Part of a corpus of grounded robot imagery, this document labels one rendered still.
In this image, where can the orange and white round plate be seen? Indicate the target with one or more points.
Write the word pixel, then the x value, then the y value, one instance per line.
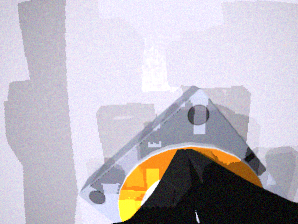
pixel 143 178

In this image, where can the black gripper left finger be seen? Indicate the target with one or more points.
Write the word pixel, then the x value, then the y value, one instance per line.
pixel 172 202

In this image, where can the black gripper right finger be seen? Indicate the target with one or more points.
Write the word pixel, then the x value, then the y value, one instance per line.
pixel 222 197

